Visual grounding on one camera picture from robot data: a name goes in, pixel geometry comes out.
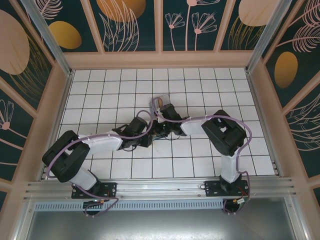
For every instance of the clear plastic card box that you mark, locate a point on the clear plastic card box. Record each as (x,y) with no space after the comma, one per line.
(166,98)

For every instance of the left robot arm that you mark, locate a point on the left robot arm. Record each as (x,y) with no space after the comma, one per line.
(65,157)

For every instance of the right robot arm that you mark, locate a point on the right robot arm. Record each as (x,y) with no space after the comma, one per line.
(225,135)

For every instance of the gold credit card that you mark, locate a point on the gold credit card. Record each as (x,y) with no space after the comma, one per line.
(160,102)

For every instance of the small controller board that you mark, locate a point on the small controller board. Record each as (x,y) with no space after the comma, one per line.
(101,201)
(241,201)

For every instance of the grey metal panel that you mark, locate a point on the grey metal panel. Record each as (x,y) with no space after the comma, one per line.
(160,227)

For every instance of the aluminium mounting rail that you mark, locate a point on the aluminium mounting rail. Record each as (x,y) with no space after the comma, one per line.
(160,186)

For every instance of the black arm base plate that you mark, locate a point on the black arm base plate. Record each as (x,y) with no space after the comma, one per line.
(211,188)
(110,190)

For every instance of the aluminium frame post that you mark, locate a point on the aluminium frame post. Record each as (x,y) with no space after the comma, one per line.
(48,37)
(267,37)

